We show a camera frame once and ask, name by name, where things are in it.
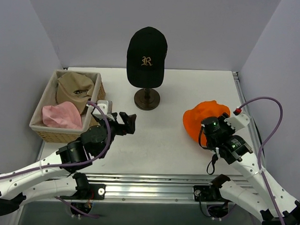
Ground orange cap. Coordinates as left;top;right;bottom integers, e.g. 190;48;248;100
182;100;231;143

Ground pink cap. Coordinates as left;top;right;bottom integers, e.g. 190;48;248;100
42;102;83;130

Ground beige cap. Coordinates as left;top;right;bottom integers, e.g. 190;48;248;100
56;72;95;114

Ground black baseball cap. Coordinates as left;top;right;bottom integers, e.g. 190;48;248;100
126;27;167;88

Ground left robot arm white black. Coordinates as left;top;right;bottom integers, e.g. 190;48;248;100
0;112;136;217

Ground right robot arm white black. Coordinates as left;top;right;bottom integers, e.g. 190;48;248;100
200;113;300;225

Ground dark wooden mannequin stand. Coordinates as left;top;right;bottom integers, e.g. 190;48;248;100
133;88;161;111

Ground wicker basket with liner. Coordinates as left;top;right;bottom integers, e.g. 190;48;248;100
29;70;97;143

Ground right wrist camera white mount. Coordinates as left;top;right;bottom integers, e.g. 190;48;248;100
224;108;250;132

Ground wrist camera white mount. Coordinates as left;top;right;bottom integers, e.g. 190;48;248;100
224;108;250;132
87;100;116;120

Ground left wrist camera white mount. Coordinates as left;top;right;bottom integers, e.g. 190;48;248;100
87;100;116;120

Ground aluminium rail frame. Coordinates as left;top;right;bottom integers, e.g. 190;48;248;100
7;63;295;225

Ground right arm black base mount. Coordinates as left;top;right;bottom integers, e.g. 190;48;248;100
193;174;231;203

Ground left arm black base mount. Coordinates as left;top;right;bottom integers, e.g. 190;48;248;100
59;173;106;200

